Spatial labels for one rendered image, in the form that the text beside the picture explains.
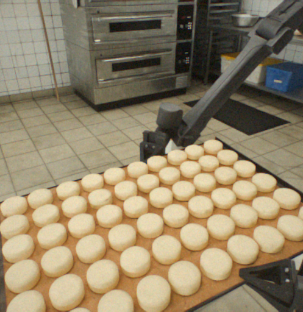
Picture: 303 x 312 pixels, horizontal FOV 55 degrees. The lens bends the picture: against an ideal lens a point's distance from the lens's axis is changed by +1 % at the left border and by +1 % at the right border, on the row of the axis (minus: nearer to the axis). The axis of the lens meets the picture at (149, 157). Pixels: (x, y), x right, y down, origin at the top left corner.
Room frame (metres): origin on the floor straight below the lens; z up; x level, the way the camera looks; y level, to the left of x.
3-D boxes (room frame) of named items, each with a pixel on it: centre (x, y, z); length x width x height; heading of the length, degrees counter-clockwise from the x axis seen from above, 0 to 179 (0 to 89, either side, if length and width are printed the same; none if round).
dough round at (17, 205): (0.47, 0.28, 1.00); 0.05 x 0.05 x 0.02
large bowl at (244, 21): (4.56, -1.35, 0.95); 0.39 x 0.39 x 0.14
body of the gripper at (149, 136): (0.75, -0.02, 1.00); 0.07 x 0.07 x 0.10; 71
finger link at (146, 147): (0.68, 0.00, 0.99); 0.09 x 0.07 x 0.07; 161
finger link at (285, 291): (0.29, -0.19, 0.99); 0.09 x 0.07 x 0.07; 71
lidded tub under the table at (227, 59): (4.57, -1.37, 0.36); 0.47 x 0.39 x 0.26; 119
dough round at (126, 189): (0.52, 0.05, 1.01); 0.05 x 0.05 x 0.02
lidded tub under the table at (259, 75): (4.23, -1.57, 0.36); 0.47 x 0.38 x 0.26; 121
